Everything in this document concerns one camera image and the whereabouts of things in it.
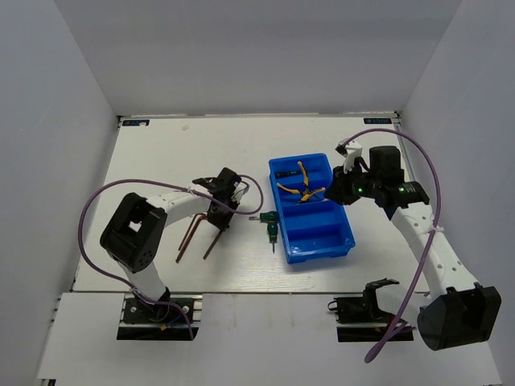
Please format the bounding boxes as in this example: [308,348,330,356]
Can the stubby green phillips screwdriver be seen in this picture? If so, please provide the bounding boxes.
[266,221,278,253]

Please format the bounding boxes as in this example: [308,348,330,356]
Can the blue plastic divided bin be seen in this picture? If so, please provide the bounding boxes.
[269,153,355,265]

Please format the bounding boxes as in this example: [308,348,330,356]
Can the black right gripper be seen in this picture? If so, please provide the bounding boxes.
[323,160,381,205]

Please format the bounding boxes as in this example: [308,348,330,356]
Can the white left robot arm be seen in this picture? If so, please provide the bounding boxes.
[100,167,245,321]

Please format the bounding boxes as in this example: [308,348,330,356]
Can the blue corner label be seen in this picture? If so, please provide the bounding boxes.
[122,119,150,127]
[363,117,392,125]

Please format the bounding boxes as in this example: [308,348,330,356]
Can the brown hex key small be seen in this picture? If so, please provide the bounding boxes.
[179,212,208,253]

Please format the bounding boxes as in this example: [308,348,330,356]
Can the stubby green flat screwdriver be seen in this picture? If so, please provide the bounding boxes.
[249,211,278,224]

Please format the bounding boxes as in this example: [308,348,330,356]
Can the slim black green screwdriver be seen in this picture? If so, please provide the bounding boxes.
[274,170,302,179]

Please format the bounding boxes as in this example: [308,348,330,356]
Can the brown hex key large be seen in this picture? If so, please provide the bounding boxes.
[176,215,207,265]

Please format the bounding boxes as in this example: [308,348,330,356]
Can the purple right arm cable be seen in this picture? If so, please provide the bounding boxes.
[338,128,445,364]

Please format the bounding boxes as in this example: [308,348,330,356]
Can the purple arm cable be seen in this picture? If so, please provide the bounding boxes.
[338,128,445,364]
[77,173,266,339]

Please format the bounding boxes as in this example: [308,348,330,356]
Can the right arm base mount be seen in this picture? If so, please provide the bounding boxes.
[328,278,406,343]

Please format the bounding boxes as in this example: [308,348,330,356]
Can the right blue corner label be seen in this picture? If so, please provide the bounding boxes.
[363,117,392,125]

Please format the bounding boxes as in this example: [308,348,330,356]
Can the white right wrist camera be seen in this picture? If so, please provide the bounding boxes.
[336,138,362,174]

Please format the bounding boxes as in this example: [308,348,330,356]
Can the brown hex key medium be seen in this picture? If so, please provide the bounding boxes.
[203,230,225,260]

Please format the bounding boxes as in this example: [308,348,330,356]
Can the left blue corner label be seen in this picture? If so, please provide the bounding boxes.
[122,119,150,127]

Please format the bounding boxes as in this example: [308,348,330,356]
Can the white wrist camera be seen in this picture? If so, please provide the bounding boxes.
[233,182,249,203]
[336,138,362,174]

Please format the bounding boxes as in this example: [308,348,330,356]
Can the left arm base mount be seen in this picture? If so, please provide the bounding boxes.
[117,296,202,342]

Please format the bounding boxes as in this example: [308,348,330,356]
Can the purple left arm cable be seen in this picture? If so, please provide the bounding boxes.
[77,173,266,339]

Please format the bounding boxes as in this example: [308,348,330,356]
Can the yellow black pliers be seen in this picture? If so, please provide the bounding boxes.
[276,161,326,203]

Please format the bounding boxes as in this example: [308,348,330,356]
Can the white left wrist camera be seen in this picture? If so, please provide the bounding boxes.
[233,182,249,203]

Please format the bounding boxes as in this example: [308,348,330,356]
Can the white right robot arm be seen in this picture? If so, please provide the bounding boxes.
[324,142,501,351]

